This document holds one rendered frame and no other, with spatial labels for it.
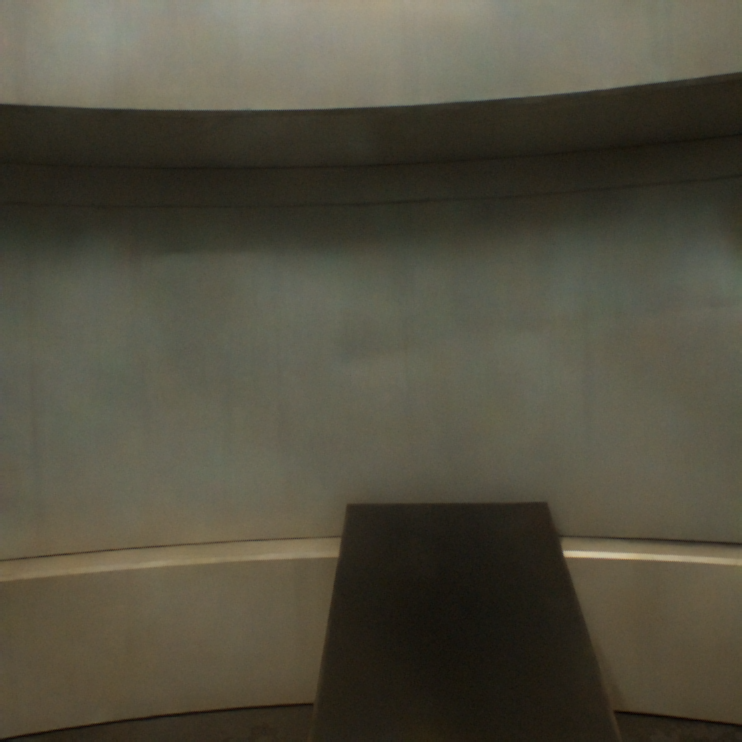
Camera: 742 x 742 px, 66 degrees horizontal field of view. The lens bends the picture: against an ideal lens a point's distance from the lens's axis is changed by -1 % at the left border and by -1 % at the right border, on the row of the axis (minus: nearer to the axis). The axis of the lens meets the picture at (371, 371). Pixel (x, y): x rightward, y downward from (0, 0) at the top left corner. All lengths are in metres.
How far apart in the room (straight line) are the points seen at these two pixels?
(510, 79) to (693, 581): 0.35
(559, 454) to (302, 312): 0.23
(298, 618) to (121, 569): 0.13
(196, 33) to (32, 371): 0.26
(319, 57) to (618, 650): 0.44
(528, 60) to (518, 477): 0.29
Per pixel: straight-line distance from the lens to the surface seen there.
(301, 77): 0.40
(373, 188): 0.47
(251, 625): 0.47
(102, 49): 0.42
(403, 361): 0.45
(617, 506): 0.48
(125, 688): 0.50
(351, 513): 0.44
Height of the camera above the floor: 0.26
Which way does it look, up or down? 1 degrees down
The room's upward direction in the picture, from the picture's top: 2 degrees counter-clockwise
